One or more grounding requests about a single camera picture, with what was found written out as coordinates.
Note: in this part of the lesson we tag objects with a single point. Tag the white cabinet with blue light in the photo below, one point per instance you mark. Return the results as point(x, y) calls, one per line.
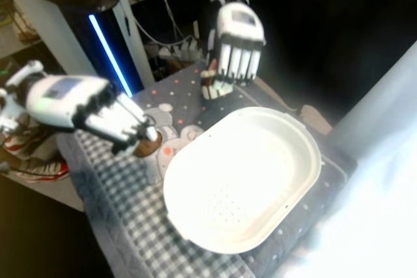
point(49, 30)

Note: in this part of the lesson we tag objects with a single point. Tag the red white sneaker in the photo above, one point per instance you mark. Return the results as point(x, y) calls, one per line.
point(42, 169)

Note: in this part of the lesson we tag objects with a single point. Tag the white power strip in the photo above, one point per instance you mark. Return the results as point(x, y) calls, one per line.
point(176, 51)

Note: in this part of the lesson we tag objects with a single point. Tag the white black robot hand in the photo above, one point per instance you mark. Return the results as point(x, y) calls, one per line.
point(239, 30)
point(62, 99)

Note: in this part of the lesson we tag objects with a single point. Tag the grey checked bear quilt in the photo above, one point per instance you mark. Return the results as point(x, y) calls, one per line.
point(137, 226)

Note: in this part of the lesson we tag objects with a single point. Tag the white perforated plastic basket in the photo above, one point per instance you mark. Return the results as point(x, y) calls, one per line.
point(241, 177)

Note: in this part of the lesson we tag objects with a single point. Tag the brown object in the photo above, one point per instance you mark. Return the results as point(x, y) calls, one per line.
point(150, 147)
point(210, 90)

